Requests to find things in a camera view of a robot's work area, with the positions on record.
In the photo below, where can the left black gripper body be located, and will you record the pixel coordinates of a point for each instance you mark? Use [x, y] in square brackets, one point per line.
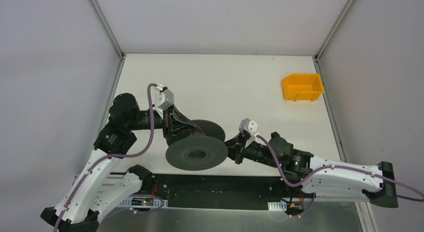
[168, 123]

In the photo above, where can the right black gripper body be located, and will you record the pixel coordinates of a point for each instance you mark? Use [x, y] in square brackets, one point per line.
[241, 149]

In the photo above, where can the black cable spool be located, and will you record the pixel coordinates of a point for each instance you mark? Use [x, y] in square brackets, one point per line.
[204, 149]

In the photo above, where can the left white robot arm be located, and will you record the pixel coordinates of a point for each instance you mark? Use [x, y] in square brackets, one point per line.
[85, 207]

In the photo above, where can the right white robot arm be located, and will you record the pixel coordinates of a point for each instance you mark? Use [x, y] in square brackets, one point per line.
[318, 175]

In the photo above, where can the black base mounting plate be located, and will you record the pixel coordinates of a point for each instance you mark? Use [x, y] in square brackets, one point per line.
[219, 192]

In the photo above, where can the orange plastic bin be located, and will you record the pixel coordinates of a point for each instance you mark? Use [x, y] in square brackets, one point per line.
[299, 87]

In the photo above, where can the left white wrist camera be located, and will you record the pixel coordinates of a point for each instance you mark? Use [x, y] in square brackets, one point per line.
[163, 100]

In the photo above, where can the right white cable duct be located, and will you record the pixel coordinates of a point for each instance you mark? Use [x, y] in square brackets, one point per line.
[277, 206]

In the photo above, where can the white cable duct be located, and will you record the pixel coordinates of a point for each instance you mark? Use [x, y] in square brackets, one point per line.
[277, 206]
[143, 202]

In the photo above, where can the left white cable duct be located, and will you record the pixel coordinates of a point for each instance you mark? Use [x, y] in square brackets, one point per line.
[143, 202]

